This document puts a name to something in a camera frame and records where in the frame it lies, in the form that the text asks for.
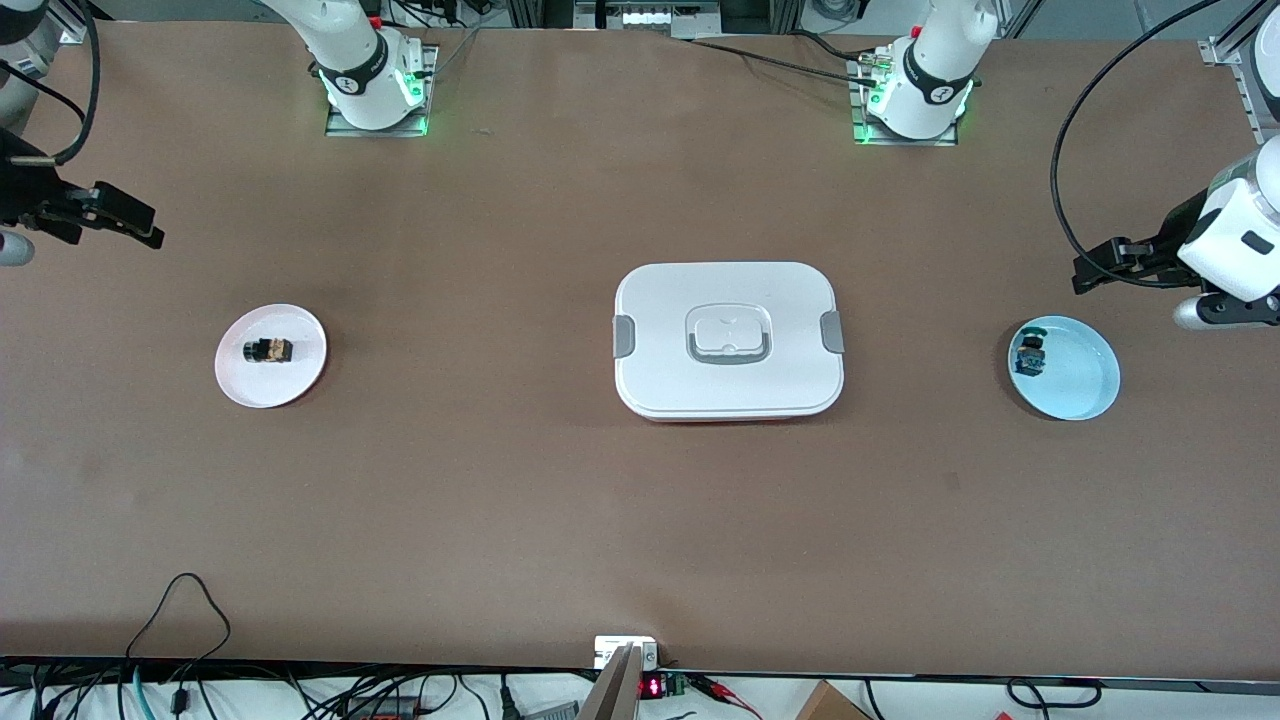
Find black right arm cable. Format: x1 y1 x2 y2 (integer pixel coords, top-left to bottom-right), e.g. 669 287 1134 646
0 0 101 166

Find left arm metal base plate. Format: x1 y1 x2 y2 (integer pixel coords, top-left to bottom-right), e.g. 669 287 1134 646
850 45 959 148

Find brown cardboard box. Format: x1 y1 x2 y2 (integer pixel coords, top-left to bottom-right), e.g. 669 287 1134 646
795 680 873 720

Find grey metal bar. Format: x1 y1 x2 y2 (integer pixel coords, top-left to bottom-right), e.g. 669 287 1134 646
578 643 643 720

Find pale pink plate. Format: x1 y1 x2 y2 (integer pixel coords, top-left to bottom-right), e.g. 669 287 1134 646
214 303 328 409

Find thin grey cable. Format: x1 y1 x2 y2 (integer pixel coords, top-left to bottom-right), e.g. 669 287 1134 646
430 25 483 76

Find white lunch box grey clips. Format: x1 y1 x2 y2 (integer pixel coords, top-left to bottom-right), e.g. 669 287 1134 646
612 261 846 424

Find light blue plate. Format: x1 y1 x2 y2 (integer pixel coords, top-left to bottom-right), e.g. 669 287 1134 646
1007 315 1122 421

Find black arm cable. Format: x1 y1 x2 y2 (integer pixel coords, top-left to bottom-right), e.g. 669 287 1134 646
1050 0 1201 293
0 0 101 166

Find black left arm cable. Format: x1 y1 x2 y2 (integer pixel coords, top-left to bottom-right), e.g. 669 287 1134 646
1050 0 1201 293

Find black looped cable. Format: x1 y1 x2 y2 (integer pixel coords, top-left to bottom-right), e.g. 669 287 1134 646
125 572 233 713

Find aluminium frame rail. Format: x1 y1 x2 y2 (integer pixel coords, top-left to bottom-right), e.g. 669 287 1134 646
1198 0 1280 138
40 0 113 46

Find black cable across table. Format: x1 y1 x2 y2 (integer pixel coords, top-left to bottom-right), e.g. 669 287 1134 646
688 36 883 87

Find red clip leads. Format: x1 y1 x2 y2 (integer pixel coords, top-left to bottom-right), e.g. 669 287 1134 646
688 674 763 719

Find small white box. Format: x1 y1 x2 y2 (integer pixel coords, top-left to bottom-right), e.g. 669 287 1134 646
594 636 659 669

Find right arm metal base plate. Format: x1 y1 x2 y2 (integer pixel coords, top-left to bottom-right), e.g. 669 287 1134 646
325 42 439 138

